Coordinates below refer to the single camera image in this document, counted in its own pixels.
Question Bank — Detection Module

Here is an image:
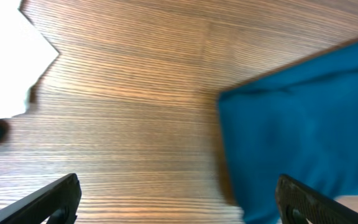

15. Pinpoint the white t-shirt with black print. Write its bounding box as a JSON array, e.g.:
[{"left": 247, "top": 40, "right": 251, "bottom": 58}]
[{"left": 0, "top": 0, "right": 59, "bottom": 119}]

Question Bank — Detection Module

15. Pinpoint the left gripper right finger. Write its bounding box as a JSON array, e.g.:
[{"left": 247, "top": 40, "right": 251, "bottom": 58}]
[{"left": 275, "top": 175, "right": 358, "bottom": 224}]

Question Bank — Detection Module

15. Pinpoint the blue polo shirt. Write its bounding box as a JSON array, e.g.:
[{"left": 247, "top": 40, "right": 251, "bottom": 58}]
[{"left": 218, "top": 42, "right": 358, "bottom": 223}]

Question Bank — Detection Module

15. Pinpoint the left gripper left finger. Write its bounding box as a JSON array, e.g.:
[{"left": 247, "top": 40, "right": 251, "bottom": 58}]
[{"left": 0, "top": 173, "right": 81, "bottom": 224}]

